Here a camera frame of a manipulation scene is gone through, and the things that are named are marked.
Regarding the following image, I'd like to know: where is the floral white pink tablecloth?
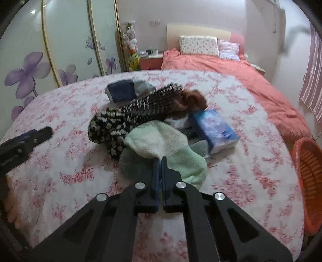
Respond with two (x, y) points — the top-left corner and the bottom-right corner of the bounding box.
(4, 70), (304, 258)

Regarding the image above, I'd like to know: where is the right nightstand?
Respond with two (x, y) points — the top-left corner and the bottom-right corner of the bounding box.
(251, 64), (266, 76)

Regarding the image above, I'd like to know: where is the floral sliding wardrobe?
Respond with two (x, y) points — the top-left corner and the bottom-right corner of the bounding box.
(1, 0), (123, 133)

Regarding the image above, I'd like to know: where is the cream pink headboard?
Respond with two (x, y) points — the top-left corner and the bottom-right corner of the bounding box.
(165, 23), (246, 56)

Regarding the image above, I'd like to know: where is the black white daisy sock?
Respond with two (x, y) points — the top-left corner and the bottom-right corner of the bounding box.
(88, 83), (183, 160)

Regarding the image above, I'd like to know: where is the orange plastic laundry basket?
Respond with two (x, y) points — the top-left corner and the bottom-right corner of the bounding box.
(291, 138), (322, 236)

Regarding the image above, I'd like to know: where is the blue tissue pack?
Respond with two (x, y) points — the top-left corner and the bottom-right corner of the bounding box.
(188, 109), (240, 154)

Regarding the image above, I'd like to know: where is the plush toy tower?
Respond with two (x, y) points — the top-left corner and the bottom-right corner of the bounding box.
(122, 21), (140, 72)

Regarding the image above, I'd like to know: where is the coral red duvet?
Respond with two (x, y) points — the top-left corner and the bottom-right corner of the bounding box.
(162, 49), (312, 144)

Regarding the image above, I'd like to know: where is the floral white pillow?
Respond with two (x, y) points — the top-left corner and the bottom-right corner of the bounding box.
(179, 35), (219, 57)

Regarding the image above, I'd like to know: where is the pink striped pillow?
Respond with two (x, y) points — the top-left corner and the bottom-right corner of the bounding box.
(218, 39), (240, 61)

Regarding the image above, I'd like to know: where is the pink satin curtain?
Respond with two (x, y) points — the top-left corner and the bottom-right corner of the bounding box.
(299, 24), (322, 124)

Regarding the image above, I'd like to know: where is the pink left nightstand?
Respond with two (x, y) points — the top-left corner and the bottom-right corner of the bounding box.
(139, 49), (163, 70)

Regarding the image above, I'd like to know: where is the person left hand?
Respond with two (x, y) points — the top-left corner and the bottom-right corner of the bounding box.
(4, 176), (21, 229)

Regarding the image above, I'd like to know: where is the mint green sock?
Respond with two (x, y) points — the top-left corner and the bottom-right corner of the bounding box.
(118, 121), (209, 189)

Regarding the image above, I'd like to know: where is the navy blue snack wrapper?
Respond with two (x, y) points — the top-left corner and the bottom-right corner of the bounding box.
(105, 79), (156, 103)

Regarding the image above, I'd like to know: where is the brown woven scrunchie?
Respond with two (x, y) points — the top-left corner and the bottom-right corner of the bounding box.
(167, 90), (207, 119)

